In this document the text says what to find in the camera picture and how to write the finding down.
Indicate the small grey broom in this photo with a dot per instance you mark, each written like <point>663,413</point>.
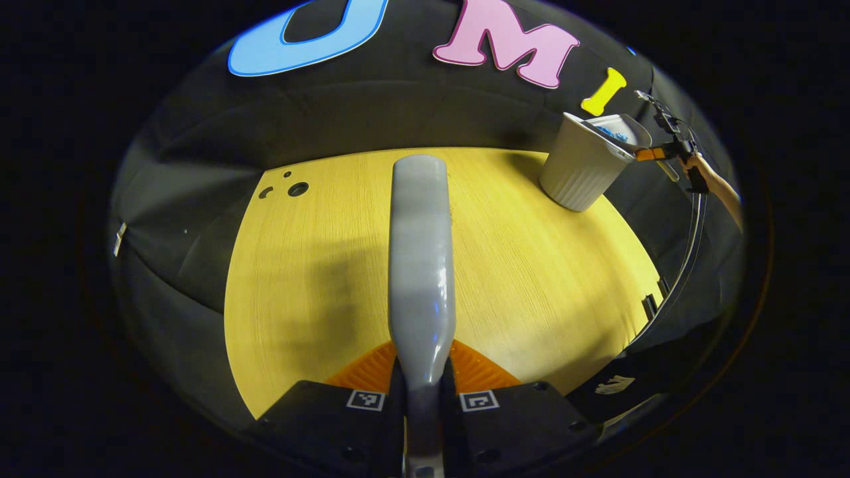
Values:
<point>422,265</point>

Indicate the black backdrop cloth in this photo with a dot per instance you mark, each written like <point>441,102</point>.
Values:
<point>372,113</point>

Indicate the dark blue paper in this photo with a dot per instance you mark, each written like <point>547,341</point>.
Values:
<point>614,135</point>

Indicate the white cloth clip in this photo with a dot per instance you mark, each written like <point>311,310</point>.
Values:
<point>119,240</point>

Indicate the wooden desktop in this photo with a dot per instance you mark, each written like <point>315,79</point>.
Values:
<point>319,219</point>

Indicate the black desk edge clamp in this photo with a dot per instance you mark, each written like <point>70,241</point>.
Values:
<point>651,305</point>

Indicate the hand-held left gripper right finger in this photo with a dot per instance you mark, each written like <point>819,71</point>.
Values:
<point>524,431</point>

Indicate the grey dustpan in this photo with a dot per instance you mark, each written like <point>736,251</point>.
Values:
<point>635,129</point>

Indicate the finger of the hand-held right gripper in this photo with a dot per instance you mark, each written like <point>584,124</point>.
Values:
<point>649,154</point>

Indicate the white ribbed garbage bin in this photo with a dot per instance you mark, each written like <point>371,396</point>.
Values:
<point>578,172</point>

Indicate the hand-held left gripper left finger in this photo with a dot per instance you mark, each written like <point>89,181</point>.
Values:
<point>332,431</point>

